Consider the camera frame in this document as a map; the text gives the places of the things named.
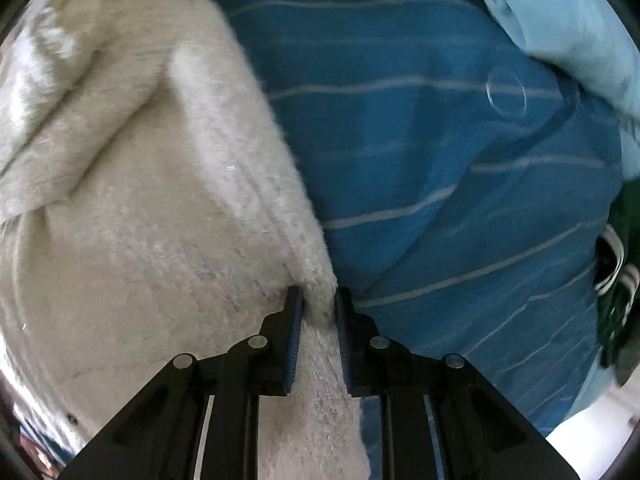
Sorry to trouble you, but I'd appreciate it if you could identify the blue striped blanket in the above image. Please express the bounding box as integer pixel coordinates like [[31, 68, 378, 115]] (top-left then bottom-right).
[[205, 0, 626, 480]]

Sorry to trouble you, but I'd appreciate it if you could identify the light blue cloth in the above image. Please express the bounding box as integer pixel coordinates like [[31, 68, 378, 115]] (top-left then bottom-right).
[[457, 0, 640, 181]]

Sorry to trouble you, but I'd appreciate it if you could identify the green garment with white stripes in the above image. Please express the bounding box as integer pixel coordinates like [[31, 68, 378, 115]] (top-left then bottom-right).
[[592, 172, 640, 387]]

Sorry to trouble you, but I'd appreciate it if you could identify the white fluffy towel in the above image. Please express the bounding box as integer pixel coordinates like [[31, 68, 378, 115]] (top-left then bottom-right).
[[0, 0, 372, 480]]

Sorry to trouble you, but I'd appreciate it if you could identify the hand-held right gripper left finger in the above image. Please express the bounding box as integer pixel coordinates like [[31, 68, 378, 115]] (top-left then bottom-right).
[[58, 287, 304, 480]]

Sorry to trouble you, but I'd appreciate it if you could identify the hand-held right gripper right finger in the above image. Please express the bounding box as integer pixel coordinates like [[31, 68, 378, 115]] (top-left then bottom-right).
[[334, 287, 581, 480]]

